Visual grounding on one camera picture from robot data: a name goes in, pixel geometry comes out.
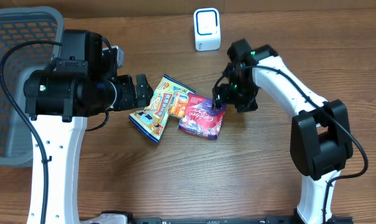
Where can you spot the yellow blue snack bag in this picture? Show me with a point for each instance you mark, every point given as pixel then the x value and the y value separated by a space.
pixel 152 120

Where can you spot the red purple pantyliner pack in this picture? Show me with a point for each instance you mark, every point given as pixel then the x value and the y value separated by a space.
pixel 201 118

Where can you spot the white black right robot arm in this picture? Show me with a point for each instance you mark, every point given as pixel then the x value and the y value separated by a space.
pixel 318 146

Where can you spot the white barcode scanner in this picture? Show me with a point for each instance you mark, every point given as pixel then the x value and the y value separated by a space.
pixel 207 29

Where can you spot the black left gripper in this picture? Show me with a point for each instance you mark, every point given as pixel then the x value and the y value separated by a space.
pixel 125 83

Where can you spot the grey plastic mesh basket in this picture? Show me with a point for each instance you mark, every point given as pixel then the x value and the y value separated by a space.
pixel 19 25

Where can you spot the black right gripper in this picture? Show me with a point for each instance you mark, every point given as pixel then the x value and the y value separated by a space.
pixel 250 102

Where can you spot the small orange snack pack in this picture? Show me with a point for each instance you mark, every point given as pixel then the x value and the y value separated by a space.
pixel 178 104

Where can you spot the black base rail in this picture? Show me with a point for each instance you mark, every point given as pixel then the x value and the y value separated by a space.
pixel 237 220

